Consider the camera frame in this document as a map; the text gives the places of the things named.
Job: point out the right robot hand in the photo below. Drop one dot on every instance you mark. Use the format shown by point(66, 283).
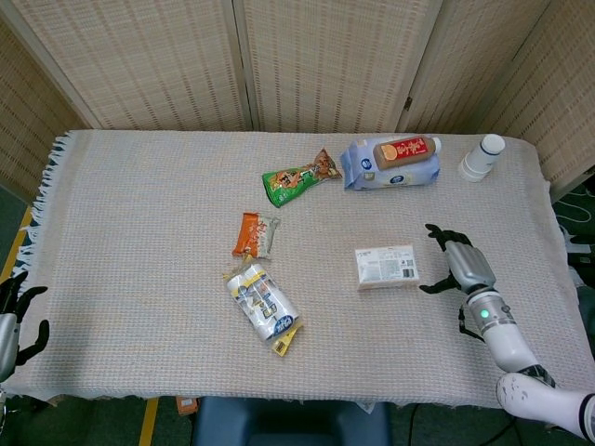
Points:
point(467, 265)

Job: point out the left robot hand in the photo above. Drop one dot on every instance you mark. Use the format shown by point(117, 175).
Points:
point(8, 339)

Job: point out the pink facial tissue pack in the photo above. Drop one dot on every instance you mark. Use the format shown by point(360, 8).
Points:
point(386, 267)

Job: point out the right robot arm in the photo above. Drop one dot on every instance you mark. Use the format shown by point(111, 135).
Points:
point(506, 339)

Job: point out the blue tissue pack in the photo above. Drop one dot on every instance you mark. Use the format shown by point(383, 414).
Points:
point(358, 167)

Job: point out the stack of white paper cups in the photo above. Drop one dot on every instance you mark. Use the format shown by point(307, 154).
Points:
point(481, 158)

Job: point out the red label milk tea bottle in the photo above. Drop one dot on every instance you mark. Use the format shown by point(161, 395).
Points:
point(404, 152)

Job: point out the beige woven tablecloth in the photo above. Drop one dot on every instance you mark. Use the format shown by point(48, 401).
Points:
point(139, 279)

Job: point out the small orange box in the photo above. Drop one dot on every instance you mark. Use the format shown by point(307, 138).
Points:
point(187, 405)

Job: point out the green snack bag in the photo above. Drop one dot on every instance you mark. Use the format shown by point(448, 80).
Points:
point(293, 183)

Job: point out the white toilet roll pack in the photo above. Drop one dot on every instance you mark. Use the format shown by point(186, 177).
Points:
point(260, 302)

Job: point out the orange snack bar wrapper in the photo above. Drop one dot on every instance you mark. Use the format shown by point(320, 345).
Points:
point(251, 234)

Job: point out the dark blue chair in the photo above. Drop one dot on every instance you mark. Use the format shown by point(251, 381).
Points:
point(288, 423)

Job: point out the woven folding screen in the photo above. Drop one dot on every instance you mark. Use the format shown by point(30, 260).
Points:
point(139, 65)

